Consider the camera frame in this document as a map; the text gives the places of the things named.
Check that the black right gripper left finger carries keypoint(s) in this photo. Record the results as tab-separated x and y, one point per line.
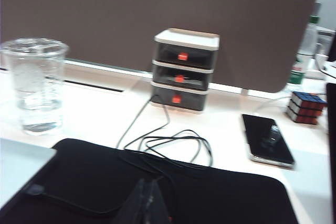
136	208

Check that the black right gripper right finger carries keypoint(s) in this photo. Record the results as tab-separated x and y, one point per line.
156	208

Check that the clear plastic coffee cup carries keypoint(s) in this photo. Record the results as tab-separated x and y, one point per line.
36	82

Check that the silver Dell laptop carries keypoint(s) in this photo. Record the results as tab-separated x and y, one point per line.
18	166

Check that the black mouse pad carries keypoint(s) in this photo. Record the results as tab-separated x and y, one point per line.
223	197

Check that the black smartphone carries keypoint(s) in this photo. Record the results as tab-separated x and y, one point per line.
267	140

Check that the white three-drawer desk organizer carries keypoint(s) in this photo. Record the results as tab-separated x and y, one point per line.
183	77

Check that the Rubik's cube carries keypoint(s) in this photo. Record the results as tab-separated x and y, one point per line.
304	108

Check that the green and white bottle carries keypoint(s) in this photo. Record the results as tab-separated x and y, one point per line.
299	74

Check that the brown desk partition panel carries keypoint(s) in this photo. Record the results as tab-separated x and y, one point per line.
157	3

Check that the white box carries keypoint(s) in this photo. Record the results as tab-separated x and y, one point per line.
324	51

